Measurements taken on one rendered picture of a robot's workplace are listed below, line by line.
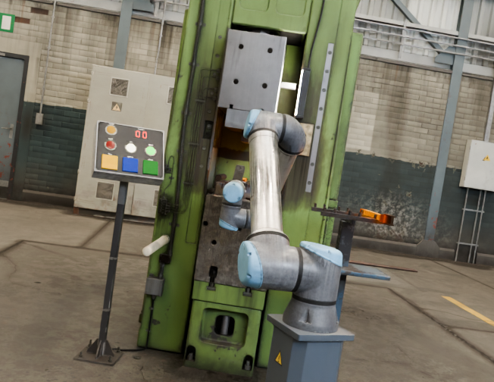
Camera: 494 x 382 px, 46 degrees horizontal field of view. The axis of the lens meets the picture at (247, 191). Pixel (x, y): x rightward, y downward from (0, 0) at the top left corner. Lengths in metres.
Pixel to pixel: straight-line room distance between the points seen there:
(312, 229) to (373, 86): 6.41
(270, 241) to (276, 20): 1.61
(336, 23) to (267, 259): 1.70
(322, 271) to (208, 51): 1.66
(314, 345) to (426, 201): 7.88
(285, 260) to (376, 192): 7.58
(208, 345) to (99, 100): 5.77
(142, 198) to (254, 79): 5.48
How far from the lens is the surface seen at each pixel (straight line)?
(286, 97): 3.50
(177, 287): 3.26
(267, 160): 2.11
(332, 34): 3.23
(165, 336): 3.34
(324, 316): 1.96
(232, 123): 3.02
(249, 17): 3.24
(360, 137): 9.32
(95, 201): 8.43
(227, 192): 2.62
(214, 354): 3.13
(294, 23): 3.23
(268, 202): 2.01
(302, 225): 3.16
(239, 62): 3.05
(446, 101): 9.84
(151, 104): 8.32
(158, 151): 2.97
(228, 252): 2.99
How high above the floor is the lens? 1.12
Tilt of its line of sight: 3 degrees down
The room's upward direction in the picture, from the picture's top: 9 degrees clockwise
